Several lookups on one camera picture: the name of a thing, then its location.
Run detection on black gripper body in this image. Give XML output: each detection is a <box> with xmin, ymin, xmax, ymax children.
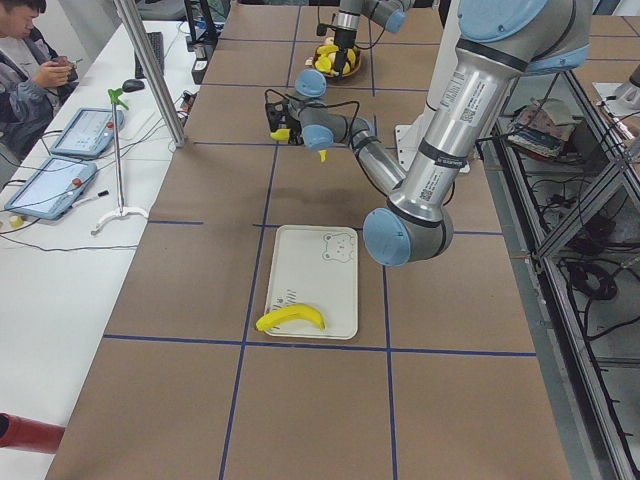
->
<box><xmin>281</xmin><ymin>105</ymin><xmax>304</xmax><ymax>145</ymax></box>
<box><xmin>334</xmin><ymin>28</ymin><xmax>356</xmax><ymax>51</ymax></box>

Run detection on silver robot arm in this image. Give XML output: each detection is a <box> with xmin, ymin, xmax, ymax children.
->
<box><xmin>284</xmin><ymin>1</ymin><xmax>592</xmax><ymax>266</ymax></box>
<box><xmin>330</xmin><ymin>0</ymin><xmax>415</xmax><ymax>77</ymax></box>

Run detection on brown woven wicker basket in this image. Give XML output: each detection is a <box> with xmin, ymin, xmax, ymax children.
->
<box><xmin>306</xmin><ymin>44</ymin><xmax>361</xmax><ymax>78</ymax></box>

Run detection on black labelled box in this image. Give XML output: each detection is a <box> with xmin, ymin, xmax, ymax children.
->
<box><xmin>191</xmin><ymin>60</ymin><xmax>208</xmax><ymax>85</ymax></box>

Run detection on black keyboard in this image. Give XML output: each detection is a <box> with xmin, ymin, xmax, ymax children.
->
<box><xmin>133</xmin><ymin>30</ymin><xmax>166</xmax><ymax>80</ymax></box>

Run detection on white bear print tray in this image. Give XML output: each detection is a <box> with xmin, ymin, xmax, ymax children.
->
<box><xmin>262</xmin><ymin>225</ymin><xmax>358</xmax><ymax>340</ymax></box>

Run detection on black computer mouse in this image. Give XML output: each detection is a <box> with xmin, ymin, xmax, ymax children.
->
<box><xmin>121</xmin><ymin>79</ymin><xmax>145</xmax><ymax>93</ymax></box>

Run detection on green tipped grabber stick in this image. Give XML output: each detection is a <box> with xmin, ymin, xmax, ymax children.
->
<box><xmin>91</xmin><ymin>85</ymin><xmax>148</xmax><ymax>236</ymax></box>

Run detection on blue teach pendant far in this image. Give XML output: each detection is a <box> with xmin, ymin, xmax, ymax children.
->
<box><xmin>49</xmin><ymin>108</ymin><xmax>124</xmax><ymax>160</ymax></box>

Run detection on blue teach pendant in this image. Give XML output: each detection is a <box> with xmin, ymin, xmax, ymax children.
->
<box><xmin>4</xmin><ymin>155</ymin><xmax>97</xmax><ymax>220</ymax></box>
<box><xmin>49</xmin><ymin>108</ymin><xmax>124</xmax><ymax>160</ymax></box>

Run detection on blue teach pendant near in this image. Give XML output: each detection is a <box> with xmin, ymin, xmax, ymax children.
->
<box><xmin>4</xmin><ymin>155</ymin><xmax>97</xmax><ymax>220</ymax></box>

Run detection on seated person in grey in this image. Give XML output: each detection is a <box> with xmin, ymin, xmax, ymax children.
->
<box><xmin>1</xmin><ymin>0</ymin><xmax>78</xmax><ymax>160</ymax></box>

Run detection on red cylinder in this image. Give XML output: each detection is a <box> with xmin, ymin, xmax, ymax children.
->
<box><xmin>1</xmin><ymin>413</ymin><xmax>65</xmax><ymax>454</ymax></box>

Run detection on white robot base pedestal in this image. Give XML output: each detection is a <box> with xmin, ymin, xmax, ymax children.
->
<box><xmin>395</xmin><ymin>0</ymin><xmax>460</xmax><ymax>173</ymax></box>

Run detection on grey metal frame post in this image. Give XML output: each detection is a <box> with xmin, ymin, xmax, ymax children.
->
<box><xmin>114</xmin><ymin>0</ymin><xmax>186</xmax><ymax>148</ymax></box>

